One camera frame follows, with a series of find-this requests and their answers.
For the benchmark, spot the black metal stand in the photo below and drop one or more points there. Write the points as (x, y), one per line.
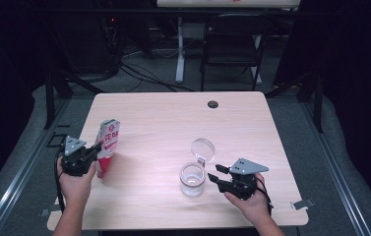
(50, 98)
(319, 105)

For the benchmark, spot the grey tape piece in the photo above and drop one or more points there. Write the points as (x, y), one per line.
(45, 212)
(302, 204)

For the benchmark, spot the black folding chair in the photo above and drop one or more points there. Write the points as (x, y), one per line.
(232, 49)

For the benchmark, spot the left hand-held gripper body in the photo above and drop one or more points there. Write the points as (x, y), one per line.
(72, 146)

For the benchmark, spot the person's right hand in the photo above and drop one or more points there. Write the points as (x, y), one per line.
(255, 208)

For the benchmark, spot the grey table grommet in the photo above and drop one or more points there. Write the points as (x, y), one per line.
(213, 105)

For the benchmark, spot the aluminium floor rail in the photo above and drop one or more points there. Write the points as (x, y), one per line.
(343, 187)
(12, 190)

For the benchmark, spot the dark curtain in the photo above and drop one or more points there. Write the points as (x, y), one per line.
(2, 65)
(363, 82)

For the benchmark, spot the white background table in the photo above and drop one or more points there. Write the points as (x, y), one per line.
(225, 3)

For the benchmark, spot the person's left hand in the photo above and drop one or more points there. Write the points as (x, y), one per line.
(74, 190)

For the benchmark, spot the clear jar with hinged lid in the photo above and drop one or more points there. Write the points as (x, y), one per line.
(191, 183)

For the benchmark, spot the black tape strip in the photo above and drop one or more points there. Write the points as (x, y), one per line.
(63, 126)

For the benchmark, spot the red and white plastic bag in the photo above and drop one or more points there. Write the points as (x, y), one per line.
(109, 141)

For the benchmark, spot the dark equipment with red light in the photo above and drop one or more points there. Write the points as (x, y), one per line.
(112, 36)

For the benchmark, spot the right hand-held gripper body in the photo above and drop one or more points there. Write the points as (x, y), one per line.
(245, 167)

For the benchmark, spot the black tape square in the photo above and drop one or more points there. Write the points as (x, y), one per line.
(54, 146)

